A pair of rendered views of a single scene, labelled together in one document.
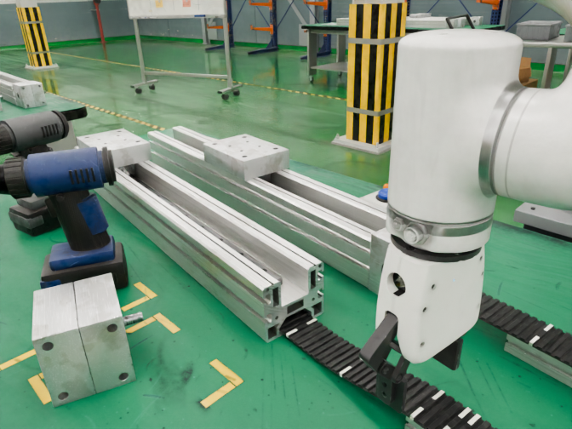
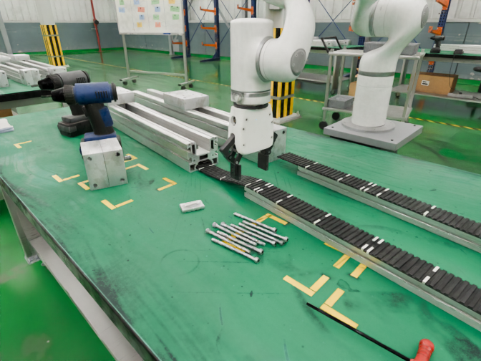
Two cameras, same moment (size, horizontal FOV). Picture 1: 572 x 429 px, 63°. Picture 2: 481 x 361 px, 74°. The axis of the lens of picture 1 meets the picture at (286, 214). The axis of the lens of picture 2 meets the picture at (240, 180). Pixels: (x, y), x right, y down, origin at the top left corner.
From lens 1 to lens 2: 35 cm
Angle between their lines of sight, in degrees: 3
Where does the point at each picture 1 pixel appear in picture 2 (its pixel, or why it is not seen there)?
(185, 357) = (150, 177)
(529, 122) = (268, 48)
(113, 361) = (117, 171)
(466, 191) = (254, 77)
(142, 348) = (130, 174)
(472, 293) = (267, 129)
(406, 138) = (233, 58)
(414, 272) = (239, 113)
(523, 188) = (268, 72)
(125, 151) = (120, 95)
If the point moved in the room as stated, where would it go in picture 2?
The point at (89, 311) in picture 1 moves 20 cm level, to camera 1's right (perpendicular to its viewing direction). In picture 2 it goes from (107, 147) to (188, 146)
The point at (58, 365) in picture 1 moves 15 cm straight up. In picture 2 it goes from (93, 169) to (79, 107)
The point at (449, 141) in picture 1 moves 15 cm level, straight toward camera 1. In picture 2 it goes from (246, 57) to (217, 66)
